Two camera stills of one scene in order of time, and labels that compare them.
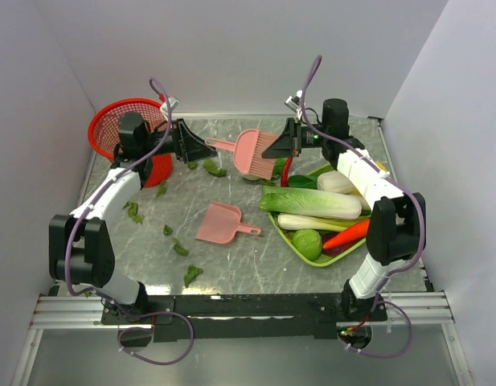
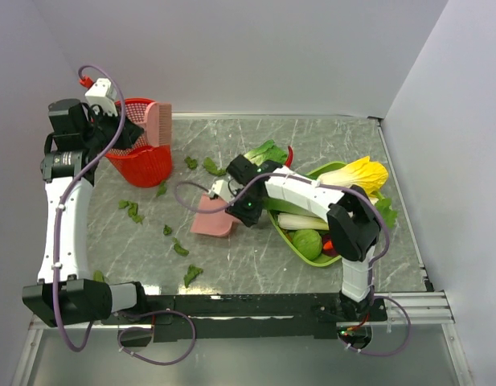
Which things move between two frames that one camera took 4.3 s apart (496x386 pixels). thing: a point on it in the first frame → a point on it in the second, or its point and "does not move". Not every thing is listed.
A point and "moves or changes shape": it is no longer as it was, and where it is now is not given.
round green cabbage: [309, 243] does not move
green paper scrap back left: [192, 164] does not move
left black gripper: [190, 147] → [130, 132]
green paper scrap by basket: [162, 188] does not move
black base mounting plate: [213, 317] does not move
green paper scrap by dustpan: [179, 249] does not move
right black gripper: [282, 147] → [248, 217]
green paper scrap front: [192, 273] does not move
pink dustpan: [221, 223] moves or changes shape
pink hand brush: [248, 148] → [158, 124]
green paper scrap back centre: [211, 166] does not move
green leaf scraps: [133, 211] does not move
